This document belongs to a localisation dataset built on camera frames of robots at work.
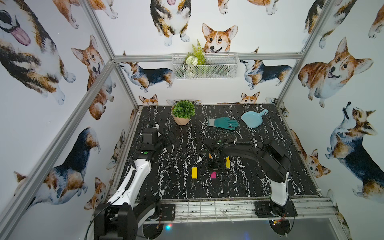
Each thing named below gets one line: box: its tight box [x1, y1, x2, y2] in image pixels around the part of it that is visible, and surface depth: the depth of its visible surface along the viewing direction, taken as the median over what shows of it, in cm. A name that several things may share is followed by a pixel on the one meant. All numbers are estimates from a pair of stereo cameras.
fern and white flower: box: [185, 39, 207, 76], surface depth 84 cm
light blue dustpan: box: [241, 109, 269, 129], surface depth 116 cm
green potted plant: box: [171, 100, 196, 126], surface depth 99 cm
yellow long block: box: [226, 156, 231, 169], surface depth 90 cm
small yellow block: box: [191, 167, 198, 179], surface depth 87 cm
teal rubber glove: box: [208, 117, 240, 130], surface depth 112 cm
